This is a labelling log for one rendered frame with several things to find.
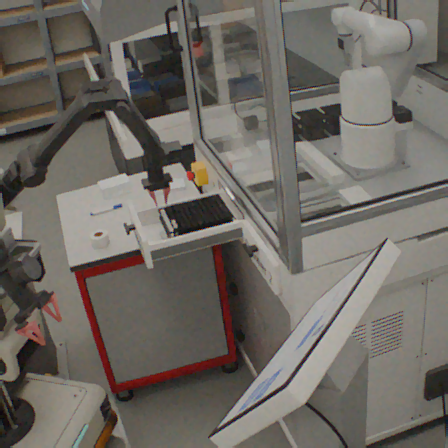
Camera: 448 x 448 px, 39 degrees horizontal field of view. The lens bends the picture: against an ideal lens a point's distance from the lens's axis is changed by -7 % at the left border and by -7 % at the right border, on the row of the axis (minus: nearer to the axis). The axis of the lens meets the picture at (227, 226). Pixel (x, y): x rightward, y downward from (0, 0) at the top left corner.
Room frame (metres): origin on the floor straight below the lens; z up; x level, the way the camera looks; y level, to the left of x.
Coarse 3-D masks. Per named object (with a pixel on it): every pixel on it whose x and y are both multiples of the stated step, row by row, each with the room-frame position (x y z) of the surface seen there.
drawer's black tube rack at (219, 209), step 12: (180, 204) 2.11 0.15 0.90; (192, 204) 2.10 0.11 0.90; (204, 204) 2.09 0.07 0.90; (216, 204) 2.07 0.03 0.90; (168, 216) 2.04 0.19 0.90; (180, 216) 2.02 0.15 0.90; (192, 216) 2.02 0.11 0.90; (204, 216) 2.00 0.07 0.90; (216, 216) 1.99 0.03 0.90; (228, 216) 1.98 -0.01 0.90; (180, 228) 1.94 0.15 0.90; (192, 228) 1.98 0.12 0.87; (204, 228) 1.98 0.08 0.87
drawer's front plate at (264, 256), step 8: (248, 224) 1.86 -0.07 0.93; (248, 232) 1.83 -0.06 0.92; (248, 240) 1.84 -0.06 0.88; (256, 240) 1.76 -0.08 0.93; (264, 248) 1.71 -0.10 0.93; (256, 256) 1.77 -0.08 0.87; (264, 256) 1.69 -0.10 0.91; (272, 256) 1.66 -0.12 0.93; (256, 264) 1.78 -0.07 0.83; (264, 264) 1.70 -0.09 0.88; (272, 264) 1.63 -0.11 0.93; (264, 272) 1.71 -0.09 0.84; (272, 272) 1.63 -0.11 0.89; (272, 280) 1.64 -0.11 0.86; (280, 280) 1.62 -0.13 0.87; (272, 288) 1.65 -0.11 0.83; (280, 288) 1.62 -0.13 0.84
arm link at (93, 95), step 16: (96, 80) 1.76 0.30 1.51; (112, 80) 1.77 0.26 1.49; (80, 96) 1.73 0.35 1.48; (96, 96) 1.71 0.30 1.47; (112, 96) 1.72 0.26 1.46; (64, 112) 1.76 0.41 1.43; (80, 112) 1.72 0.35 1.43; (64, 128) 1.74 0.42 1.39; (32, 144) 1.85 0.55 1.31; (48, 144) 1.77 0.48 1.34; (32, 160) 1.80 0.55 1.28; (48, 160) 1.80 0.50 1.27; (32, 176) 1.79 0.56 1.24
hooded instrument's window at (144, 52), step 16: (80, 16) 4.25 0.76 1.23; (96, 32) 3.30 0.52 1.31; (176, 32) 2.88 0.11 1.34; (96, 48) 3.47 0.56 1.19; (128, 48) 2.83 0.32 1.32; (144, 48) 2.84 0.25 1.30; (160, 48) 2.86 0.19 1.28; (96, 64) 3.65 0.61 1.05; (128, 64) 2.82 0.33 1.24; (144, 64) 2.84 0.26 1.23; (160, 64) 2.86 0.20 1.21; (176, 64) 2.87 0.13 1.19; (128, 80) 2.82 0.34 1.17; (144, 80) 2.84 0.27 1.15; (160, 80) 2.86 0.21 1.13; (176, 80) 2.87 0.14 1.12; (144, 96) 2.84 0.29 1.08; (160, 96) 2.85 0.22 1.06; (176, 96) 2.87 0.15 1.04; (112, 112) 3.18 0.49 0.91; (144, 112) 2.83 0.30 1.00; (160, 112) 2.85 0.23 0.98; (176, 112) 2.87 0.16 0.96
